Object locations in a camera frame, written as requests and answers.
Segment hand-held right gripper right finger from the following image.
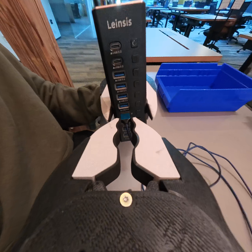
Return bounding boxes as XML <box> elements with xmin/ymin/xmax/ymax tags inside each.
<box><xmin>132</xmin><ymin>118</ymin><xmax>181</xmax><ymax>186</ymax></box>

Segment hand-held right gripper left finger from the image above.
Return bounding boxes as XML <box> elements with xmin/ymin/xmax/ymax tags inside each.
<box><xmin>72</xmin><ymin>118</ymin><xmax>121</xmax><ymax>186</ymax></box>

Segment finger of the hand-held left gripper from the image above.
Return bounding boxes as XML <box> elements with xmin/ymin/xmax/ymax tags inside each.
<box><xmin>100</xmin><ymin>87</ymin><xmax>114</xmax><ymax>123</ymax></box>
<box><xmin>145</xmin><ymin>81</ymin><xmax>158</xmax><ymax>121</ymax></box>

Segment blue braided multi-head cable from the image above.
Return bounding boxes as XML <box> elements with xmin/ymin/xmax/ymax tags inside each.
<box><xmin>120</xmin><ymin>113</ymin><xmax>252</xmax><ymax>237</ymax></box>

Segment black multi-port USB hub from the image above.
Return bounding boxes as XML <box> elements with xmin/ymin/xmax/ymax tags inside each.
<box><xmin>92</xmin><ymin>0</ymin><xmax>147</xmax><ymax>142</ymax></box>

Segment person's left forearm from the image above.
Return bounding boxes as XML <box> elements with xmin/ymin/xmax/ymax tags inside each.
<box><xmin>0</xmin><ymin>43</ymin><xmax>103</xmax><ymax>130</ymax></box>

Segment grey desk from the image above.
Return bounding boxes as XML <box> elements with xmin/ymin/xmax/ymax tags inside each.
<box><xmin>98</xmin><ymin>65</ymin><xmax>252</xmax><ymax>252</ymax></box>

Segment wooden office desk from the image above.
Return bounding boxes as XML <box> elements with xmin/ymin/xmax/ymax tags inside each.
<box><xmin>180</xmin><ymin>14</ymin><xmax>237</xmax><ymax>38</ymax></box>

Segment person's black trousers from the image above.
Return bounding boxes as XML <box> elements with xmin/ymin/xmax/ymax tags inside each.
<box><xmin>72</xmin><ymin>129</ymin><xmax>93</xmax><ymax>156</ymax></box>

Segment blue plastic bin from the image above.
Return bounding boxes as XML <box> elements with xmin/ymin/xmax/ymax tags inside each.
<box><xmin>155</xmin><ymin>63</ymin><xmax>252</xmax><ymax>112</ymax></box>

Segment person's olive sweatshirt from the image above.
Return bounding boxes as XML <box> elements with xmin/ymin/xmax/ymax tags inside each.
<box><xmin>0</xmin><ymin>94</ymin><xmax>74</xmax><ymax>252</ymax></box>

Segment wooden pillar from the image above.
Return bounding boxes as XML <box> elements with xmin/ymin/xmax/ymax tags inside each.
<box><xmin>0</xmin><ymin>0</ymin><xmax>74</xmax><ymax>88</ymax></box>

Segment black office chair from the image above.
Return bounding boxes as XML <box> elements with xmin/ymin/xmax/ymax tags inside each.
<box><xmin>203</xmin><ymin>19</ymin><xmax>239</xmax><ymax>53</ymax></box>

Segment whiteboard on stand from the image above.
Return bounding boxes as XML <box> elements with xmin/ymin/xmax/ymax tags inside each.
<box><xmin>218</xmin><ymin>0</ymin><xmax>231</xmax><ymax>10</ymax></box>
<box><xmin>231</xmin><ymin>0</ymin><xmax>246</xmax><ymax>10</ymax></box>

